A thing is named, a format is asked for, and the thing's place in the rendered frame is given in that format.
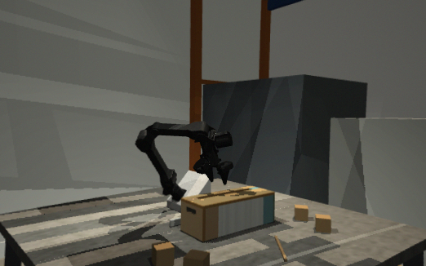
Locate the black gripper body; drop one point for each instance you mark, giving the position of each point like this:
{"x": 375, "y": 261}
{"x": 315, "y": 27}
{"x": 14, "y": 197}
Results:
{"x": 221, "y": 167}

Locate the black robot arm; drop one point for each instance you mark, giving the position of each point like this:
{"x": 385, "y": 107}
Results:
{"x": 197, "y": 131}

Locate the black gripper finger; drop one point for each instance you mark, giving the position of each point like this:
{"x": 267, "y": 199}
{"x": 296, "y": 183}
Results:
{"x": 209, "y": 174}
{"x": 224, "y": 176}

